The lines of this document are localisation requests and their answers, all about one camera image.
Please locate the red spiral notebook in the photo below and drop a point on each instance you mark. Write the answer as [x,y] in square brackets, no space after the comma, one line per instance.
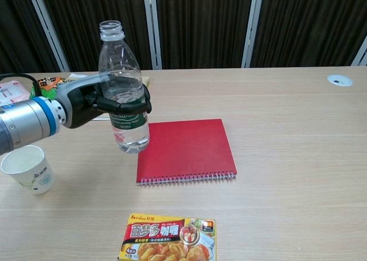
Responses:
[189,152]

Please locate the transparent plastic water bottle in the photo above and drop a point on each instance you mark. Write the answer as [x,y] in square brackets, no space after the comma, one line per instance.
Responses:
[126,122]

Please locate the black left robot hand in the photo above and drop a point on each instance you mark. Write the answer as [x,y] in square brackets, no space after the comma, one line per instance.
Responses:
[80,106]

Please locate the green snack bag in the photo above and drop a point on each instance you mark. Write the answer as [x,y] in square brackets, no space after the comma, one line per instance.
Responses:
[50,84]

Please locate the yellow curry box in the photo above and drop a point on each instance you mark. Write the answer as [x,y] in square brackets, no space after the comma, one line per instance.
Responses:
[160,238]

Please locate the white paper cup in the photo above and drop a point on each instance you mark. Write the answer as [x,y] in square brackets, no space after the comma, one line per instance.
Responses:
[37,177]

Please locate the pink wet wipes pack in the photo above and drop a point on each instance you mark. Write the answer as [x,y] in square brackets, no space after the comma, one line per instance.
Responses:
[11,91]

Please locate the grey partition frame post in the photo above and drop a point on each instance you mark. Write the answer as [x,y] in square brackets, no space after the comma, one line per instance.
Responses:
[48,28]
[252,28]
[362,54]
[152,28]

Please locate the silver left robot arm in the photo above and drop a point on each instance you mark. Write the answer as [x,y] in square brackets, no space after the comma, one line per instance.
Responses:
[23,120]

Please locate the black pleated partition curtain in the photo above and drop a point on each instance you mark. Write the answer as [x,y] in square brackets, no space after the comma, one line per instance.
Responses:
[200,25]
[309,23]
[17,28]
[80,28]

